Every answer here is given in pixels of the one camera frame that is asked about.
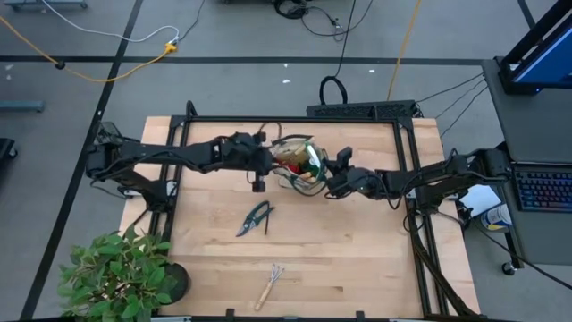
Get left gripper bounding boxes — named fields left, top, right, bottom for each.
left=219, top=131, right=282, bottom=176

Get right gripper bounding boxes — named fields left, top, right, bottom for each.
left=319, top=158, right=381, bottom=198

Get beige canvas green-trimmed gardening bag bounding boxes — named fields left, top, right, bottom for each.
left=269, top=133, right=330, bottom=198

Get green plastic spray bottle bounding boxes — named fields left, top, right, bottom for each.
left=306, top=142, right=325, bottom=175

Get green-handled pruning shears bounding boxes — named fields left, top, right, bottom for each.
left=235, top=199, right=276, bottom=238

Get three-prong hand rake wooden handle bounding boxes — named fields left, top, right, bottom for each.
left=254, top=263, right=285, bottom=312

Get black plant pot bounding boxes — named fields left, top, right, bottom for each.
left=160, top=262, right=192, bottom=306

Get white paper sheet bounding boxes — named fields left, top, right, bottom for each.
left=458, top=184, right=504, bottom=218

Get white blue yellow container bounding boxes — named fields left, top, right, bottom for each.
left=480, top=203, right=514, bottom=233

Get green leafy plant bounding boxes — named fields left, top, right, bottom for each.
left=56, top=225, right=174, bottom=322

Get grey desk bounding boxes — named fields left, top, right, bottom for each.
left=481, top=57, right=572, bottom=266

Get black keyboard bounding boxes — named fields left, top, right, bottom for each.
left=513, top=169, right=572, bottom=214

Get black monitor on stand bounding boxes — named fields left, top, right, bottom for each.
left=497, top=0, right=572, bottom=97

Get grey floor bar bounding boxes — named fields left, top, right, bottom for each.
left=4, top=0, right=89, bottom=11
left=0, top=98, right=45, bottom=113

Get black chair base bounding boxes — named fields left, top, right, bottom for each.
left=0, top=137, right=19, bottom=161

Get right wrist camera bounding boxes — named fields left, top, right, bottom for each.
left=335, top=146, right=354, bottom=170

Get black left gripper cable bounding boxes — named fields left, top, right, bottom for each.
left=257, top=120, right=283, bottom=140

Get black metal table frame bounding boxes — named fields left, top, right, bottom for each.
left=148, top=100, right=482, bottom=322

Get black hanging cable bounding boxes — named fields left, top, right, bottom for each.
left=318, top=0, right=358, bottom=106

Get black floor cable bundle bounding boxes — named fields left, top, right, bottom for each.
left=273, top=0, right=375, bottom=39

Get yellow hanging cable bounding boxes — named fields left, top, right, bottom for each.
left=386, top=0, right=424, bottom=102

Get yellow floor cable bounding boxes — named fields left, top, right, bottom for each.
left=0, top=15, right=179, bottom=84

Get black wire mesh guard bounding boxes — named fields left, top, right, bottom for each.
left=96, top=121, right=124, bottom=144

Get white floor cable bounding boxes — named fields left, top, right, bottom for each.
left=41, top=0, right=181, bottom=45

